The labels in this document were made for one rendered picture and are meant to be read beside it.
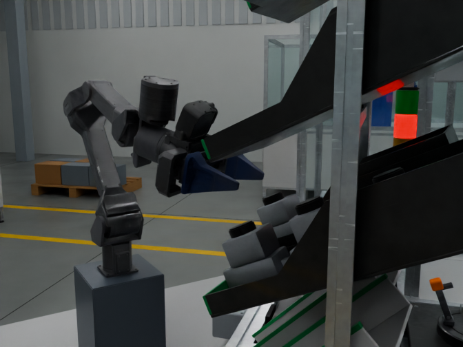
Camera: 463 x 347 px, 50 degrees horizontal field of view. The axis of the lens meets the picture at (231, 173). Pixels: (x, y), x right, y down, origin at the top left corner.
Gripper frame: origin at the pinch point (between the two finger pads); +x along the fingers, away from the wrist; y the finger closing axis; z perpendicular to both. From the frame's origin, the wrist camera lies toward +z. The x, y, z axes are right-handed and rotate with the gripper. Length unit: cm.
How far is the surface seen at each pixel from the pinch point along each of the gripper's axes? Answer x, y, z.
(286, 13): 2.2, 2.9, 23.0
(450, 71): 3, 131, 12
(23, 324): -50, 3, -57
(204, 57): -513, 697, -94
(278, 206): 9.2, -2.1, -1.0
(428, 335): 30, 29, -28
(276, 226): 9.7, -2.1, -4.0
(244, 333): 1.4, 13.0, -35.0
